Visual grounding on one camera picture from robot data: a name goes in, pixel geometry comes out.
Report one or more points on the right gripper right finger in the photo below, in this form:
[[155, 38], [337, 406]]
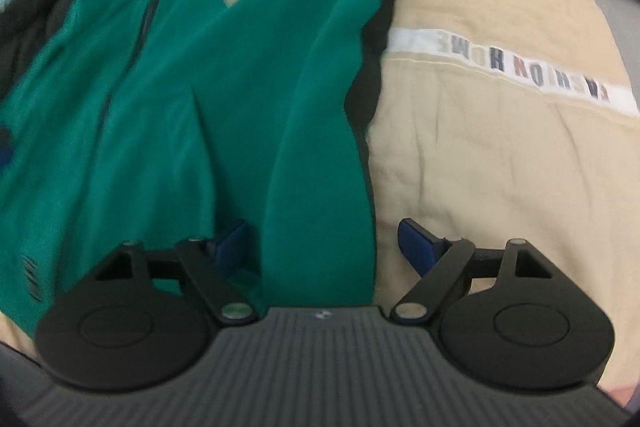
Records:
[[440, 264]]

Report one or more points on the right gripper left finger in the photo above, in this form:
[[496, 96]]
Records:
[[210, 262]]

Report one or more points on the patchwork bed quilt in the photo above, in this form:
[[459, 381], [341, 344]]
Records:
[[509, 116]]

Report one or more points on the green hoodie sweatshirt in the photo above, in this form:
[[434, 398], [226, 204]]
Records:
[[162, 119]]

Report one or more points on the black puffer jacket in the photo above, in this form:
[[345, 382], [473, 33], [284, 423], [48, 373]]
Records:
[[26, 26]]

